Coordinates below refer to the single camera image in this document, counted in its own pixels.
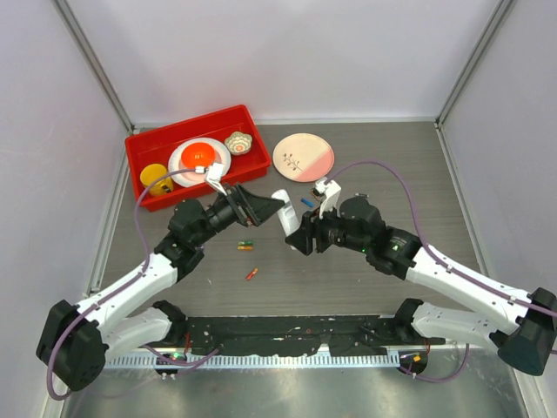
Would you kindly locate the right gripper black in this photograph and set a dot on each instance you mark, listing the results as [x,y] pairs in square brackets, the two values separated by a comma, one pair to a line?
[312,225]

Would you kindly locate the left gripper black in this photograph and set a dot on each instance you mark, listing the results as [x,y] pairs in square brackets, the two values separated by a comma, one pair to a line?
[249,209]

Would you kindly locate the white remote control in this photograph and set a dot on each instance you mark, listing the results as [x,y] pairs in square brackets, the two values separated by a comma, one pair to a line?
[287,215]

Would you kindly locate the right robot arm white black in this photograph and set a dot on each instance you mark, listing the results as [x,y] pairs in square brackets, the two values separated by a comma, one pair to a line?
[519,326]

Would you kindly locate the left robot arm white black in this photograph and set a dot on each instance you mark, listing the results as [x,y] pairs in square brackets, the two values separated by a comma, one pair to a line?
[77,340]

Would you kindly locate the red battery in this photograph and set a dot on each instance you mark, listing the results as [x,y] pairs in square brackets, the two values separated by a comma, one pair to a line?
[251,274]

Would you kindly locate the pink beige plate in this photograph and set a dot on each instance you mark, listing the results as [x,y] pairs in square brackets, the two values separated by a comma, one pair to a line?
[303,157]

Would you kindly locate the small patterned flower bowl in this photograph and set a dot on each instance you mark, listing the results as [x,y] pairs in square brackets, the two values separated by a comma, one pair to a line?
[238,143]

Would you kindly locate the orange bowl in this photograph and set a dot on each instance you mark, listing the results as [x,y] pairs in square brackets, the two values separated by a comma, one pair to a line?
[199,153]

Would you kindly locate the white paper plate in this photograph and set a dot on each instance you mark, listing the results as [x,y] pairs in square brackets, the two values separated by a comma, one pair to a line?
[189,179]

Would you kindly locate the yellow mug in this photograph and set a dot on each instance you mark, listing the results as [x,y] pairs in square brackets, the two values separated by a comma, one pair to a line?
[155,178]

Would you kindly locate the red plastic bin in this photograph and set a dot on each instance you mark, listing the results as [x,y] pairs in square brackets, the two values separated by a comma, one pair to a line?
[156,146]

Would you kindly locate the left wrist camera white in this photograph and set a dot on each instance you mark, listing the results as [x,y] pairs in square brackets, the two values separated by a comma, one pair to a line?
[212,176]

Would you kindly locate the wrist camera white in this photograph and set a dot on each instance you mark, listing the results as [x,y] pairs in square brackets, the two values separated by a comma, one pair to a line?
[212,176]
[327,192]

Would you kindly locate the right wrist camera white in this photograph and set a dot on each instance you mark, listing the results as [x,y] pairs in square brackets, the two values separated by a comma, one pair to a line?
[327,192]

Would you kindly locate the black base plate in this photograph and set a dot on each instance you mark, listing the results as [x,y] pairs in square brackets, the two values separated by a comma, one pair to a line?
[294,336]

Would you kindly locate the slotted cable duct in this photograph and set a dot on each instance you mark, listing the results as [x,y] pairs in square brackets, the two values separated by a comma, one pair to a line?
[322,359]

